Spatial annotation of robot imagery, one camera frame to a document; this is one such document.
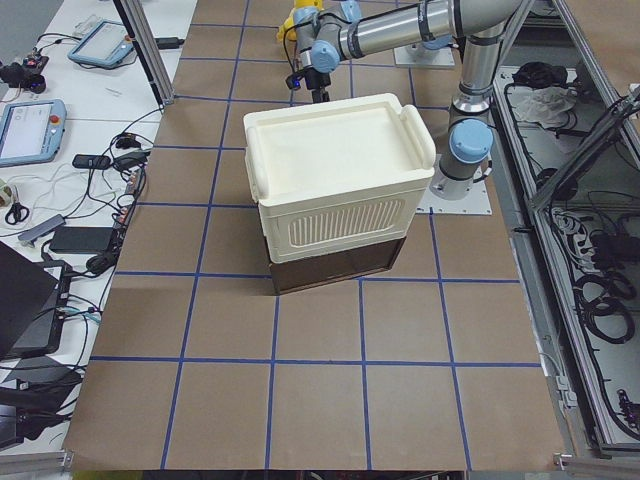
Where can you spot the teach pendant near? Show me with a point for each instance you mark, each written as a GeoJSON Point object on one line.
{"type": "Point", "coordinates": [31, 132]}

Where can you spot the teach pendant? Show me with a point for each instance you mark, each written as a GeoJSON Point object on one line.
{"type": "Point", "coordinates": [105, 46]}
{"type": "Point", "coordinates": [31, 132]}

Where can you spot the black power adapter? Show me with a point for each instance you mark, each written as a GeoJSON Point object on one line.
{"type": "Point", "coordinates": [80, 240]}

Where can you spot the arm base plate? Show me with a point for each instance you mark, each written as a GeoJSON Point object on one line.
{"type": "Point", "coordinates": [475, 202]}
{"type": "Point", "coordinates": [425, 56]}

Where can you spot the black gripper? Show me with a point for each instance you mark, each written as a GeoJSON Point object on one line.
{"type": "Point", "coordinates": [317, 79]}

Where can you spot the dark brown wooden drawer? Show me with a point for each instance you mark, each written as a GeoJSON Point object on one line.
{"type": "Point", "coordinates": [310, 272]}

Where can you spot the scissors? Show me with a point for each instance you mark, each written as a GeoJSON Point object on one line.
{"type": "Point", "coordinates": [16, 214]}

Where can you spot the black laptop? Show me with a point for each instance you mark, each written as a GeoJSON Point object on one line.
{"type": "Point", "coordinates": [33, 295]}

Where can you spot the teach pendant far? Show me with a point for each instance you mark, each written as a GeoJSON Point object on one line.
{"type": "Point", "coordinates": [105, 46]}

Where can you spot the yellow plush dinosaur toy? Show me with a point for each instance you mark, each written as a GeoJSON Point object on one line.
{"type": "Point", "coordinates": [286, 30]}

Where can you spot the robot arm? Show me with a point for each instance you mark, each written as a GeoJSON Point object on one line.
{"type": "Point", "coordinates": [424, 35]}

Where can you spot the cream plastic storage box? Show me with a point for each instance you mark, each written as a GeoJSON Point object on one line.
{"type": "Point", "coordinates": [335, 176]}

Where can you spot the aluminium frame post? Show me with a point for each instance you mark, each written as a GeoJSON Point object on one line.
{"type": "Point", "coordinates": [139, 31]}

